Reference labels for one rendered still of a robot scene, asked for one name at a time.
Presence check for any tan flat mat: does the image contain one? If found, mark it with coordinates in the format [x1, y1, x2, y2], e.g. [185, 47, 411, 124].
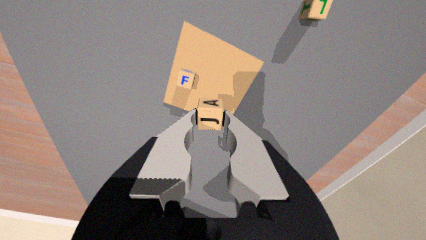
[164, 21, 264, 114]

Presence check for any tan wooden letter block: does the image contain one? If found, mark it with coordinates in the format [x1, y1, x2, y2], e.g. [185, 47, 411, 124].
[298, 0, 333, 22]
[176, 68, 196, 90]
[197, 98, 224, 131]

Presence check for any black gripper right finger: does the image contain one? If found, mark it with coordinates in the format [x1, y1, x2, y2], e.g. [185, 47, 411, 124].
[222, 109, 339, 240]

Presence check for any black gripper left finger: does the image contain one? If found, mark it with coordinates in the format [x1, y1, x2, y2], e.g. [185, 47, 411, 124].
[71, 108, 198, 240]

